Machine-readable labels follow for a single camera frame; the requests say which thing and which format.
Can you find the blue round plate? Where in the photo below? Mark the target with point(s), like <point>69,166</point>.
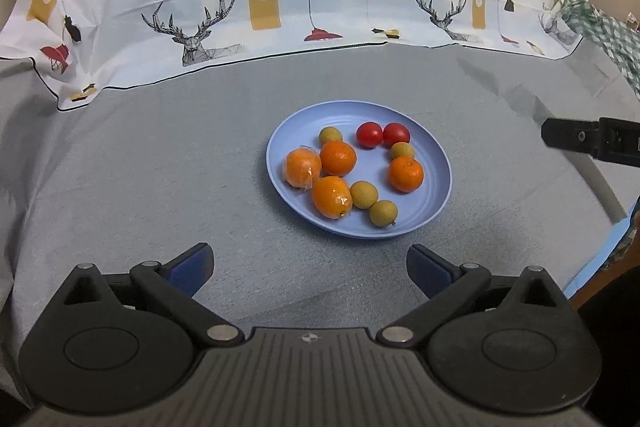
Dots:
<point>415,209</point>

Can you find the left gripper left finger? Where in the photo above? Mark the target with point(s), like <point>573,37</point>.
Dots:
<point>167,289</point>

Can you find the yellow longan fruit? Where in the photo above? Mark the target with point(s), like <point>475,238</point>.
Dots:
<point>364,194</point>

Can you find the grey couch cover cloth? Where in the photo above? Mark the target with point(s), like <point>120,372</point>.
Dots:
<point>145,173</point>

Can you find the green checkered cloth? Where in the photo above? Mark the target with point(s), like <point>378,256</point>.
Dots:
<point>619,42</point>

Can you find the white deer print cloth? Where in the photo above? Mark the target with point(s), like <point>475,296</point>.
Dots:
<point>82,47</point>

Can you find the plastic orange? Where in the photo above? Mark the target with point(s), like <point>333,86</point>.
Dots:
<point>301,168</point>

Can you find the yellow longan with stem dimple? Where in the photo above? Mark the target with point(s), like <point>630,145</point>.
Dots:
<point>329,134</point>

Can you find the tan longan fruit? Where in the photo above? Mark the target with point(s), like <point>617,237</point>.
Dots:
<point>383,213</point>

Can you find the red cherry tomato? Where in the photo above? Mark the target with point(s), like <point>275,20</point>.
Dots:
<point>369,135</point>
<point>395,133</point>

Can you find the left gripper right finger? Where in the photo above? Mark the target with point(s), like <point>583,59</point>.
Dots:
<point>450,291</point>

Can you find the brownish longan fruit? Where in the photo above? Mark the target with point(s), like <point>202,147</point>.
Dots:
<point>402,149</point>

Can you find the bare orange mandarin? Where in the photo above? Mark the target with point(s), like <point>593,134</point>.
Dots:
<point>338,158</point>

